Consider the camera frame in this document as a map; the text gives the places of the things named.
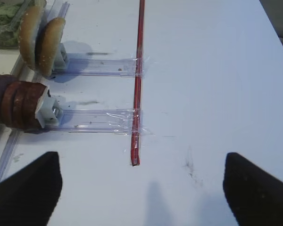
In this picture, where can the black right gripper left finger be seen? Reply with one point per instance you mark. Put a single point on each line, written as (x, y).
(29, 197)

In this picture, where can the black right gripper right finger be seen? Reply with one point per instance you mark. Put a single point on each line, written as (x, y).
(254, 196)

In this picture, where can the clear meat pusher track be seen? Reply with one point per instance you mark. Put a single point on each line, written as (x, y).
(94, 120)

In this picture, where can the sliced meat patty stack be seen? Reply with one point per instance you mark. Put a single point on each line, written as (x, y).
(21, 103)

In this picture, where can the green lettuce leaf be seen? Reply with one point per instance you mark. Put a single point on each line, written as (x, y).
(3, 23)

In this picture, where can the clear plastic lettuce container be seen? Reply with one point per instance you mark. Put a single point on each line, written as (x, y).
(7, 26)

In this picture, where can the sesame top bun rear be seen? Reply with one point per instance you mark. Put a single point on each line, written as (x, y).
(50, 53)

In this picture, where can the sesame bun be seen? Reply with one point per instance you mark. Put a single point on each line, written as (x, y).
(50, 53)
(28, 32)

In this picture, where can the clear bun pusher track right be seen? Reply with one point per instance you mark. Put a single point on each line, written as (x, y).
(84, 64)

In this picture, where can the sesame top bun front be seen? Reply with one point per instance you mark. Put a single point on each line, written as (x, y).
(28, 32)

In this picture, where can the clear right front rail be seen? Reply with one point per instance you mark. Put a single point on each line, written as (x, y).
(14, 134)

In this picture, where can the red back rail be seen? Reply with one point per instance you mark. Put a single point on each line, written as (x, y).
(138, 80)

